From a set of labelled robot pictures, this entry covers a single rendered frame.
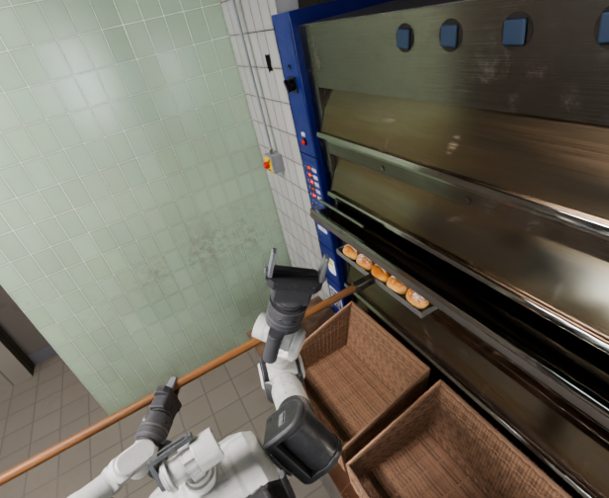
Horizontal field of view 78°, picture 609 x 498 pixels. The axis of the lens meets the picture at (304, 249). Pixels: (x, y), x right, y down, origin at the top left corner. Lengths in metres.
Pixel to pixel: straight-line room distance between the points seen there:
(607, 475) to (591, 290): 0.55
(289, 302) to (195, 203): 1.68
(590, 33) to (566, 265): 0.46
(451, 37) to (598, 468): 1.14
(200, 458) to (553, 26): 1.00
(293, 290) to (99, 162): 1.69
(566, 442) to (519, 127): 0.87
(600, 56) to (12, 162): 2.24
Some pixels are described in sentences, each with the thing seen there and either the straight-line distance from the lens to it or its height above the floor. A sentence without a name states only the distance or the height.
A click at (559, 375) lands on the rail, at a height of 1.43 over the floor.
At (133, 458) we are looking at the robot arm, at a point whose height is 1.25.
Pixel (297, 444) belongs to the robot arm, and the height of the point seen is 1.39.
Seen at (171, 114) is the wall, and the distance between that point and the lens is 2.29.
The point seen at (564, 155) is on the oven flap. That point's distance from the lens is 0.90.
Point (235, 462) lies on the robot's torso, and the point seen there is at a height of 1.40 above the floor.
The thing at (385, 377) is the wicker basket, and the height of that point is 0.61.
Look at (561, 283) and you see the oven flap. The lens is 1.02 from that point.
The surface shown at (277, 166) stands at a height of 1.45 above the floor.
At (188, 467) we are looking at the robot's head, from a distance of 0.84.
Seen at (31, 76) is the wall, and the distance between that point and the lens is 2.26.
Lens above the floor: 2.16
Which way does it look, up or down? 33 degrees down
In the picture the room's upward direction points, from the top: 14 degrees counter-clockwise
